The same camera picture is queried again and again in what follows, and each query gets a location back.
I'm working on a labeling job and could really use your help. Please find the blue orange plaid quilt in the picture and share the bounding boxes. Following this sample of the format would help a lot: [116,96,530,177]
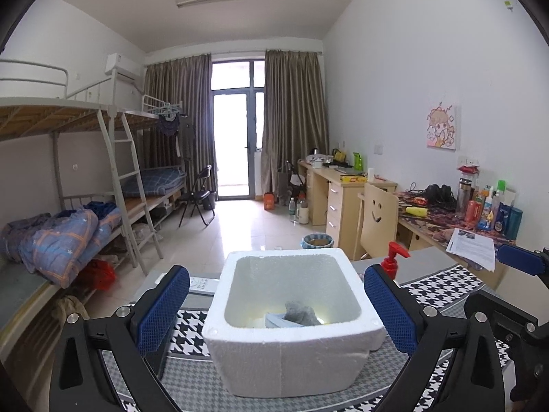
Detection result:
[19,208,123,288]

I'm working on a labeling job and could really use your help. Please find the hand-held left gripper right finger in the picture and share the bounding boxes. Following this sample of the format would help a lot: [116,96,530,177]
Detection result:
[364,264,507,412]

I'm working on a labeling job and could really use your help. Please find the houndstooth tablecloth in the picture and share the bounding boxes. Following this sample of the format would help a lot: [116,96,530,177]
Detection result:
[98,247,515,412]

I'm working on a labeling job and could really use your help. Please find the dark purple quilt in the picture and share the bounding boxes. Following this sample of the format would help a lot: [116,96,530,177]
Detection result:
[0,214,52,262]

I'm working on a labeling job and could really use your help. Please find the brown curtain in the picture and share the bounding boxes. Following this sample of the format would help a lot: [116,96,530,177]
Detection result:
[261,50,330,200]
[143,54,217,194]

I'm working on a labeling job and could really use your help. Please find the white air conditioner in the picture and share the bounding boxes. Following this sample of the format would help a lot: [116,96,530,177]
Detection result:
[106,53,141,81]

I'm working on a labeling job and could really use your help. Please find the blue face mask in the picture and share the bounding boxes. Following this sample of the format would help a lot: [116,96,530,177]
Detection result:
[265,312,307,330]

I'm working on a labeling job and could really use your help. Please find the dark hanging clothes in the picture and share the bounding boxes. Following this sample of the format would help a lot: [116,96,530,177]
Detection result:
[156,112,181,138]

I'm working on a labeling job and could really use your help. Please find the glass balcony door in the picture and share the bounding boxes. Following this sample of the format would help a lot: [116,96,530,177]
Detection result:
[211,58,267,202]

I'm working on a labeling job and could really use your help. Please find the blue garment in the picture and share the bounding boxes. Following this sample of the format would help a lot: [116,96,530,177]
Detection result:
[83,199,121,219]

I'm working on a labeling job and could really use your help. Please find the white foam box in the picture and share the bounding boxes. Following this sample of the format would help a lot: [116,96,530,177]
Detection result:
[201,248,385,398]

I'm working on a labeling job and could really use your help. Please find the red bag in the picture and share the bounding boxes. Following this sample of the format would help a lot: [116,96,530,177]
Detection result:
[81,259,116,290]

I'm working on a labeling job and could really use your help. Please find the blue plaid mattress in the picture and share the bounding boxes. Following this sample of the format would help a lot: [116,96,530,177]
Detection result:
[121,167,187,198]

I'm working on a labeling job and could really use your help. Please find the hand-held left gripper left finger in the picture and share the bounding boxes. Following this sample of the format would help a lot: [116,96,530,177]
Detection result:
[48,265,190,412]

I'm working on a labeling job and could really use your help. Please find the light wooden desk with drawers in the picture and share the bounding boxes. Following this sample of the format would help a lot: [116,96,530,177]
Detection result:
[297,160,399,260]

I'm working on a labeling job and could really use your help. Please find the wooden chair with smiley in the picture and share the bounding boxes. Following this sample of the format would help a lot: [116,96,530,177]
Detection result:
[353,182,400,262]

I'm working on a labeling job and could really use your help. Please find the white remote control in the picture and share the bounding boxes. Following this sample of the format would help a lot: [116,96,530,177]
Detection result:
[189,277,220,296]

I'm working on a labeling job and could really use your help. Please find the white lotion bottle red pump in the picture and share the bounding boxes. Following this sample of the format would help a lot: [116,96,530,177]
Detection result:
[383,241,410,284]

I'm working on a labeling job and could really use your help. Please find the beige cloth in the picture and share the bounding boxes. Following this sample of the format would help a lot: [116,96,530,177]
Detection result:
[54,296,89,322]

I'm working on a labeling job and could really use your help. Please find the black headphones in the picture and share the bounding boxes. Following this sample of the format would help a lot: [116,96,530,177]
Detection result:
[424,184,455,204]

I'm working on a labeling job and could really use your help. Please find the wooden desk with patterned mat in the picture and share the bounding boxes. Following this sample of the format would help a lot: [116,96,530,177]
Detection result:
[395,191,522,290]

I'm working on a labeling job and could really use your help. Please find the grey sock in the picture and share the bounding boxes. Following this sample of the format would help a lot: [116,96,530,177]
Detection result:
[285,300,322,326]

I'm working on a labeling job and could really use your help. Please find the cartoon wall poster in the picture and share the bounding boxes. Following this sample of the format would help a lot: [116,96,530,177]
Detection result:
[426,102,456,151]

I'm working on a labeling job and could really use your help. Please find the black folding chair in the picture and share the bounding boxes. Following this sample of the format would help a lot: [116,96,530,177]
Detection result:
[178,165,216,227]

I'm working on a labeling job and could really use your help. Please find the printed paper sheet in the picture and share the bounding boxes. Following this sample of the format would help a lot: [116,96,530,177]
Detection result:
[445,228,498,272]

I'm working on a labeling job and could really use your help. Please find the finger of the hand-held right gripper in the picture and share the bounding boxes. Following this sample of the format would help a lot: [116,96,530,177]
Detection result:
[464,289,541,345]
[496,243,549,277]

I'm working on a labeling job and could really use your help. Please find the ceiling tube light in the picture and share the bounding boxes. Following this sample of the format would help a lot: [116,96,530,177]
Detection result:
[176,0,265,8]

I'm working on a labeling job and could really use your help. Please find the metal bunk bed with ladder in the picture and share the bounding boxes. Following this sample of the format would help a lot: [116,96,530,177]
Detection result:
[0,60,164,353]

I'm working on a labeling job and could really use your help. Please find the cluster of toiletry bottles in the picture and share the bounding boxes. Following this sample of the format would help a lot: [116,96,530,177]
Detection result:
[455,165,524,239]

